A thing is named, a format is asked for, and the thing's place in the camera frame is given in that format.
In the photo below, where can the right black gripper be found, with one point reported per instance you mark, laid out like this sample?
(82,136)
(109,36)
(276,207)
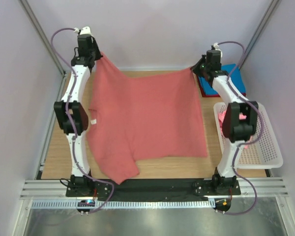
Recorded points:
(195,68)

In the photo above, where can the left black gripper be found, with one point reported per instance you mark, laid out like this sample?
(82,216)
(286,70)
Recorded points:
(94,44)

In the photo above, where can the salmon pink t-shirt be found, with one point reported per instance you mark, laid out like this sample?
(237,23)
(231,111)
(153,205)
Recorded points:
(143,118)

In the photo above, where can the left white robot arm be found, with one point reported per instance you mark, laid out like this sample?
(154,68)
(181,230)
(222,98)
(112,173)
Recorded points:
(72,117)

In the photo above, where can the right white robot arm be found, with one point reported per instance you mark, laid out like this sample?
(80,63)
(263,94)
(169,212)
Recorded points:
(236,103)

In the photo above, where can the folded red t-shirt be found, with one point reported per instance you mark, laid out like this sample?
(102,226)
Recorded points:
(207,91)

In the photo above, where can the bright pink t-shirt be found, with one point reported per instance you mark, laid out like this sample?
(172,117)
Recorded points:
(221,118)

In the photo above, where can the white plastic basket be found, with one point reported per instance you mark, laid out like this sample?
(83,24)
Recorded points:
(265,153)

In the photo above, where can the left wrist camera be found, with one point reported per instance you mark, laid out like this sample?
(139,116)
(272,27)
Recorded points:
(84,30)

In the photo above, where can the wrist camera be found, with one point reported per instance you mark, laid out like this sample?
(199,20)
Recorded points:
(84,30)
(216,47)

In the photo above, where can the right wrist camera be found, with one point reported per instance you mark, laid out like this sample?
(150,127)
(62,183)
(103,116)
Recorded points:
(216,47)

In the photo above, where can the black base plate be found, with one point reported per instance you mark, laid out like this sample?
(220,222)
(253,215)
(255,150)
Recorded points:
(132,188)

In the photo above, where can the aluminium frame rail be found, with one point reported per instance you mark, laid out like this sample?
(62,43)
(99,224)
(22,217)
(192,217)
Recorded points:
(53,189)

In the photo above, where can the white slotted cable duct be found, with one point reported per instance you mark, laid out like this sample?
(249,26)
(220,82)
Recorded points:
(88,204)

